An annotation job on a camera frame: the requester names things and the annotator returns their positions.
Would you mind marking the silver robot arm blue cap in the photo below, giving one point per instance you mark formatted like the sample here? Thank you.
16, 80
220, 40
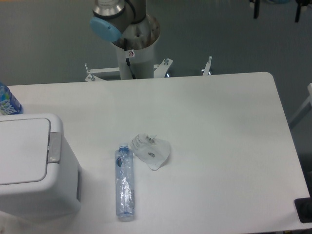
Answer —
111, 18

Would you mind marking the grey trash can push button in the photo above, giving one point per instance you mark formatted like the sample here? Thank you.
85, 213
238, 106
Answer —
54, 149

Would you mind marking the white trash can body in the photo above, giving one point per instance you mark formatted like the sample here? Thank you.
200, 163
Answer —
57, 194

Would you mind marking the white trash can lid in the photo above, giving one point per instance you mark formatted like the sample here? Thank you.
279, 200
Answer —
23, 150

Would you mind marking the empty clear plastic bottle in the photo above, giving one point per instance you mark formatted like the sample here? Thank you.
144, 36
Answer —
124, 183

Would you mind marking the blue labelled water bottle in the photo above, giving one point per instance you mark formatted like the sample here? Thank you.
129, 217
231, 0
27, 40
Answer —
9, 105

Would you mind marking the black stand leg left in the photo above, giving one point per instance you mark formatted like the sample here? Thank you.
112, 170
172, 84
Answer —
255, 5

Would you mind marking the black stand leg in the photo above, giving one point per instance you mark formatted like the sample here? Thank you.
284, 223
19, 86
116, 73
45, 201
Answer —
255, 5
300, 4

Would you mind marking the black clamp at table edge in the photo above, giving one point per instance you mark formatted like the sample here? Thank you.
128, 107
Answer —
304, 209

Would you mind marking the black stand leg right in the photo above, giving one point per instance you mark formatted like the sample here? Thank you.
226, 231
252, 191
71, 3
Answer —
300, 4

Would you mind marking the white pedestal base frame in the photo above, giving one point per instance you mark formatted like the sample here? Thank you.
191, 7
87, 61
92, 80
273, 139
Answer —
160, 71

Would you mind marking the white frame at right edge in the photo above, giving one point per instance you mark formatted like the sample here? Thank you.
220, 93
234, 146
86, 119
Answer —
303, 110

